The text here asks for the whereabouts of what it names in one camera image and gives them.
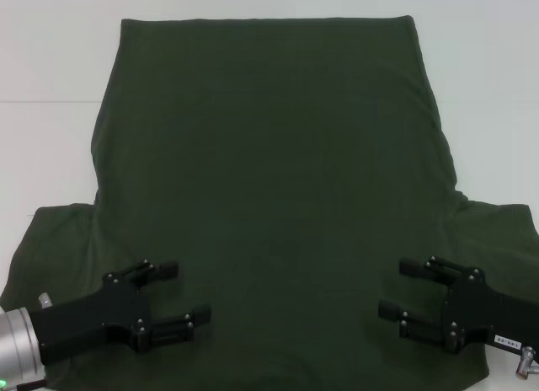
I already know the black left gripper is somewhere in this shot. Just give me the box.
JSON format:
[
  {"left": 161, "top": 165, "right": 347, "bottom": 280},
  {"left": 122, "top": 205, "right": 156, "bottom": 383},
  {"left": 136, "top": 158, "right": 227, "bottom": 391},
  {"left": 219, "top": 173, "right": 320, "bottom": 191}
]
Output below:
[{"left": 32, "top": 259, "right": 211, "bottom": 362}]

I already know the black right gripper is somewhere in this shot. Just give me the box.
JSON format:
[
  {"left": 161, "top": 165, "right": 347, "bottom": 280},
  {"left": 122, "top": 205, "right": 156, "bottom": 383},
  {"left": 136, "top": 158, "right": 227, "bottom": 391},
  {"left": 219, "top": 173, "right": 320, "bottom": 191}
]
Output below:
[{"left": 377, "top": 254, "right": 539, "bottom": 354}]

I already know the dark green t-shirt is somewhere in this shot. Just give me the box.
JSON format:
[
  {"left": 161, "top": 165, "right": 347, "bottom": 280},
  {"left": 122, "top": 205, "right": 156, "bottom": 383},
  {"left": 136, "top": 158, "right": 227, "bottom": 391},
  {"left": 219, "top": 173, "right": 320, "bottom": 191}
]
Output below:
[{"left": 0, "top": 14, "right": 539, "bottom": 391}]

